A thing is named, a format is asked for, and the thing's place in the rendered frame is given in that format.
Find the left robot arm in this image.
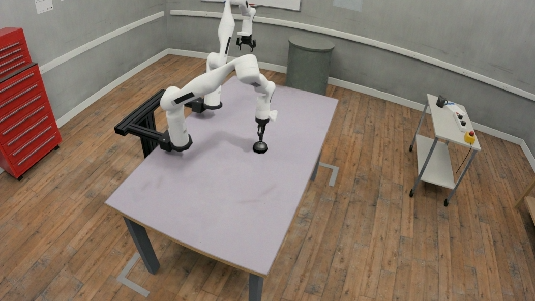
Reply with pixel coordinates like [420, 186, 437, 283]
[204, 0, 256, 106]

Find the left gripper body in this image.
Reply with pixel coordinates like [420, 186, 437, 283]
[241, 34, 252, 45]

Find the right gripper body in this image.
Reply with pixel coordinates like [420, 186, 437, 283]
[255, 117, 270, 131]

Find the grey dome bell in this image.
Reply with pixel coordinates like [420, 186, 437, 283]
[253, 141, 268, 154]

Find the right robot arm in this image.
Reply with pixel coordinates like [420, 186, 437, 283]
[160, 54, 278, 147]

